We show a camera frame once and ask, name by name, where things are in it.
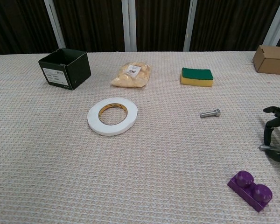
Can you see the yellow sponge with green pad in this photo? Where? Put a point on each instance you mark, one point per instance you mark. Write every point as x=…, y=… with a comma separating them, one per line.
x=196, y=78

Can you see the white frame post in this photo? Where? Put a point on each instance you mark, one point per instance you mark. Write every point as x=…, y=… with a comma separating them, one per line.
x=190, y=23
x=276, y=23
x=54, y=23
x=129, y=23

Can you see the clear bag of yellow snacks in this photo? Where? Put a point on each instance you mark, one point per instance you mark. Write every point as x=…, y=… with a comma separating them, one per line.
x=130, y=78

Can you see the dark pleated curtain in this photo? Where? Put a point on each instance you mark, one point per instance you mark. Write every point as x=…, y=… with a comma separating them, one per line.
x=93, y=23

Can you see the silver bolt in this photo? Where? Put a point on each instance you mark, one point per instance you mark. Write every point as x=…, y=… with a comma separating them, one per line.
x=208, y=114
x=271, y=148

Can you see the dark green open box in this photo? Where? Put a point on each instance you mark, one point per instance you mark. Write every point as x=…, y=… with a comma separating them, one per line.
x=79, y=72

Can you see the beige woven tablecloth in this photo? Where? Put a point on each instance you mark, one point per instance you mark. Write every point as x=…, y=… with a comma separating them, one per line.
x=60, y=163

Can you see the white double-sided tape roll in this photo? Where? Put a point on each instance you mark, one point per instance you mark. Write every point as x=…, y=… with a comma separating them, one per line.
x=94, y=122

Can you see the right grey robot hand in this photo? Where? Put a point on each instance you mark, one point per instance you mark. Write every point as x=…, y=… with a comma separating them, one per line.
x=276, y=121

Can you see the purple two-stud toy block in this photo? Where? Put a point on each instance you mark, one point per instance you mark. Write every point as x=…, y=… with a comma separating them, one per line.
x=246, y=186

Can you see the brown cardboard box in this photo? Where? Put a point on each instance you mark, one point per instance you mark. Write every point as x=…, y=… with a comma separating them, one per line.
x=273, y=61

